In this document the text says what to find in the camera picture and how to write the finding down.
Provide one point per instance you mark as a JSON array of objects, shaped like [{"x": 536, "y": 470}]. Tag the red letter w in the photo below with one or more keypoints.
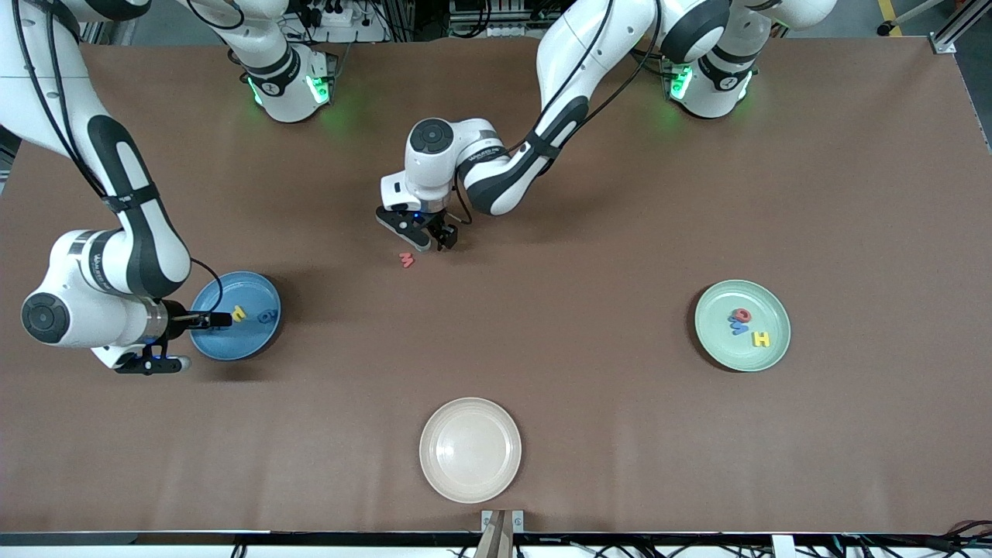
[{"x": 406, "y": 260}]

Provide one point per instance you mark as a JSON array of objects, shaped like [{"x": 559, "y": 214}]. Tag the blue letter a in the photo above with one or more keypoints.
[{"x": 263, "y": 316}]

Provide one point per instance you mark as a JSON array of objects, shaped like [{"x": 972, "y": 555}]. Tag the red letter Q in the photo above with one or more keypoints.
[{"x": 738, "y": 315}]

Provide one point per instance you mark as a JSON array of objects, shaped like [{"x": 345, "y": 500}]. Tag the blue capital letter M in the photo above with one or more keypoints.
[{"x": 740, "y": 329}]

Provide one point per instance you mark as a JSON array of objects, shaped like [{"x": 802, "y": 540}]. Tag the yellow letter H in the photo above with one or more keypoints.
[{"x": 762, "y": 339}]

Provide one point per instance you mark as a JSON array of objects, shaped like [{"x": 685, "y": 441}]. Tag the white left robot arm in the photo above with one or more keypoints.
[{"x": 504, "y": 178}]

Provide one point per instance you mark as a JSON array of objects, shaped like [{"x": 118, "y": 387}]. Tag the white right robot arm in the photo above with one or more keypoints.
[{"x": 139, "y": 232}]

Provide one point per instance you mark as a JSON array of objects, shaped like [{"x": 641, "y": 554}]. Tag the blue plate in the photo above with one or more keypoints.
[{"x": 240, "y": 341}]

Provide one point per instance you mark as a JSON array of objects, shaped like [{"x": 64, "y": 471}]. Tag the white power strip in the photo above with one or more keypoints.
[{"x": 341, "y": 19}]

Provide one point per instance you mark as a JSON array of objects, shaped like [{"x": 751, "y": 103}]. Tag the black equipment rack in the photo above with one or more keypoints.
[{"x": 504, "y": 12}]

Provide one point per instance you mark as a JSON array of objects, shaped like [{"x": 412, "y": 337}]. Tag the brown table cover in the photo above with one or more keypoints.
[{"x": 589, "y": 372}]

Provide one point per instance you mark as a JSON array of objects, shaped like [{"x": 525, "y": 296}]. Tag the beige plate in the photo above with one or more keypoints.
[{"x": 470, "y": 449}]

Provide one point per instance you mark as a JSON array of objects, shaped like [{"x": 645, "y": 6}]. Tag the light green plate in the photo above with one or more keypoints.
[{"x": 721, "y": 345}]

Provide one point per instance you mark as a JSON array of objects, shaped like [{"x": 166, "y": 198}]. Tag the tan mounting pole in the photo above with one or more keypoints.
[{"x": 496, "y": 542}]

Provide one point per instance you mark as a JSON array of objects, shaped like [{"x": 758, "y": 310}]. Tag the metal bracket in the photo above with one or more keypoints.
[{"x": 486, "y": 519}]

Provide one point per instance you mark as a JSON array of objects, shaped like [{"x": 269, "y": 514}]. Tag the aluminium frame profile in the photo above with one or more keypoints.
[{"x": 945, "y": 43}]

